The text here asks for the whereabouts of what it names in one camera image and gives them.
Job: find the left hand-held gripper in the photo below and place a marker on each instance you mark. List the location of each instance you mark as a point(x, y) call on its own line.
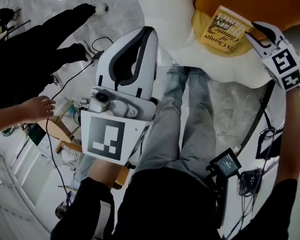
point(140, 111)

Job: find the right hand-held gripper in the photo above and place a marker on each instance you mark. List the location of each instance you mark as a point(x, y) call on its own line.
point(286, 64)

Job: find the yellow paperback book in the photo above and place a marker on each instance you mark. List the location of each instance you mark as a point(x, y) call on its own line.
point(223, 30)

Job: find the another person's forearm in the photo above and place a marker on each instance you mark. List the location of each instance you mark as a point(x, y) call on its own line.
point(7, 120)

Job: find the person's left forearm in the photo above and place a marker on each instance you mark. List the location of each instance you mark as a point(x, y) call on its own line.
point(105, 171)

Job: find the person's right forearm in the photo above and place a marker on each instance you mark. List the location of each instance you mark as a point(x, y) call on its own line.
point(292, 134)

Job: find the orange cushion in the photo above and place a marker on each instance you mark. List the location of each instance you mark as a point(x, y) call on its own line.
point(260, 1)

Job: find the white sofa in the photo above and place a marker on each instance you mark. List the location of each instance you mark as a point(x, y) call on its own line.
point(170, 21)

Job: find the clear plastic container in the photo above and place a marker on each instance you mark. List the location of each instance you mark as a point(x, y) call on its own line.
point(63, 106)

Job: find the person's blue jeans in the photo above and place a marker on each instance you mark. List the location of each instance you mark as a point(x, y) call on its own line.
point(197, 124)

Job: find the wooden stool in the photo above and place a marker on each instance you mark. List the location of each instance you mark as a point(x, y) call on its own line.
point(57, 129)

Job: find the black framed flat panel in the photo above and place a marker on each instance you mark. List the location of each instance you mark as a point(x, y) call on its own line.
point(266, 144)

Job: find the black device with screen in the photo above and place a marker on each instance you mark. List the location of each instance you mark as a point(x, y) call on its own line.
point(226, 163)

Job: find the person's black shirt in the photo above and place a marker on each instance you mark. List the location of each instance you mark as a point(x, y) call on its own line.
point(165, 204)

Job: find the white cabinet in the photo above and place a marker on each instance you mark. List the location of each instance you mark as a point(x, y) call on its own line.
point(22, 174)

